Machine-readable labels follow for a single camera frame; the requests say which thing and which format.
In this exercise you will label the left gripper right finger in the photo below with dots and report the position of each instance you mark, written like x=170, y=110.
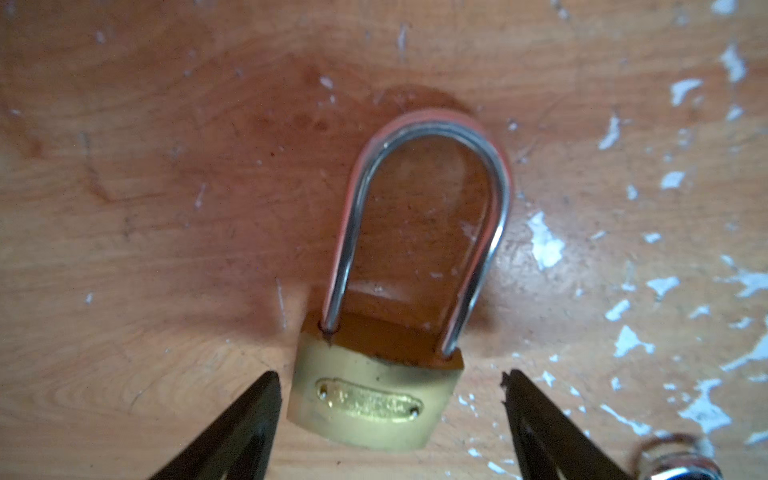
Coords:
x=548, y=445

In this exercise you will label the brass padlock long shackle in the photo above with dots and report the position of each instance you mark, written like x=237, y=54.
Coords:
x=365, y=374

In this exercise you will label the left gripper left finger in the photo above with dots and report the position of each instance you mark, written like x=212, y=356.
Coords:
x=237, y=444

